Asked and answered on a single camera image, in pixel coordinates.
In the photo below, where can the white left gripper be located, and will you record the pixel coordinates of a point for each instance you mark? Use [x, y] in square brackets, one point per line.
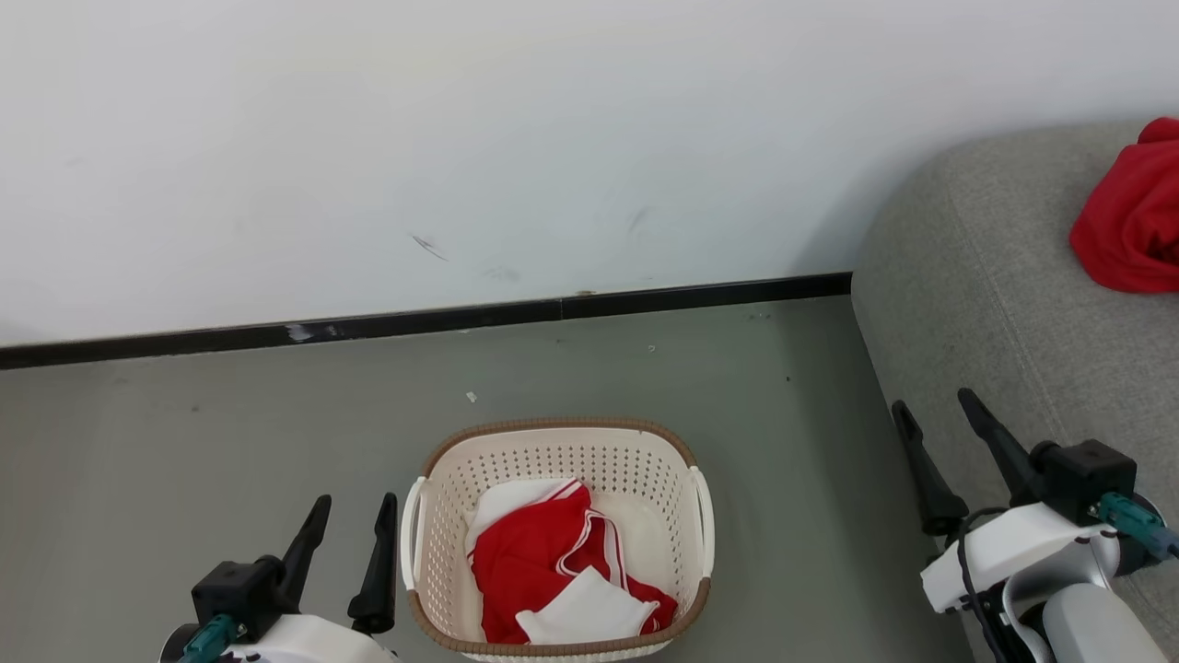
[304, 645]

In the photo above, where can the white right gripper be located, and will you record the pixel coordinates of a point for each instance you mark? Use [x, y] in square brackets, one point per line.
[1022, 552]

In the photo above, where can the red garment with white trim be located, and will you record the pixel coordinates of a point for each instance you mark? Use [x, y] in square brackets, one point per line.
[525, 562]

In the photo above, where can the plain red garment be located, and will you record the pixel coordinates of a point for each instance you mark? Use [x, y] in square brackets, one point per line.
[1128, 221]

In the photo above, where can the cream plastic laundry basket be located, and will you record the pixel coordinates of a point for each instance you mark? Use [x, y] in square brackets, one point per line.
[553, 456]

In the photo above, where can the grey fabric sofa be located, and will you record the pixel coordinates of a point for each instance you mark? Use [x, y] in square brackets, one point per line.
[995, 304]

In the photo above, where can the black skirting board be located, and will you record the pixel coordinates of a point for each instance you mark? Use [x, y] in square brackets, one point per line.
[414, 320]

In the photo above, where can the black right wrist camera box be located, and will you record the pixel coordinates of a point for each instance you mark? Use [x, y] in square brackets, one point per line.
[1082, 479]

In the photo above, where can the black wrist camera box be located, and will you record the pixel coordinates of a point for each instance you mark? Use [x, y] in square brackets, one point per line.
[1082, 479]
[230, 589]

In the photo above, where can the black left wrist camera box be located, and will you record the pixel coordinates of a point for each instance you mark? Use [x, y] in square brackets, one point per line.
[230, 589]

